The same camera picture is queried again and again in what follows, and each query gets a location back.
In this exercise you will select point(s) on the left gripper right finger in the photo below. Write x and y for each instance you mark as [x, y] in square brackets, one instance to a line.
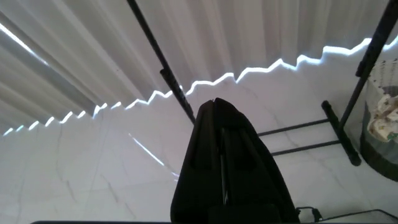
[248, 193]

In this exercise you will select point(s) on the white laundry basket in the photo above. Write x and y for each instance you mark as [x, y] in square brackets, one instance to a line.
[377, 146]

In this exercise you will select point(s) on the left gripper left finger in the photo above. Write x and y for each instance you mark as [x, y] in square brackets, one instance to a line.
[199, 193]

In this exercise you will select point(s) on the black clothes rack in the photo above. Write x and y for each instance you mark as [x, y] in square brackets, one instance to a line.
[343, 137]

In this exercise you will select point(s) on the white curtain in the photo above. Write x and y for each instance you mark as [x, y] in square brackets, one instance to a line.
[93, 46]

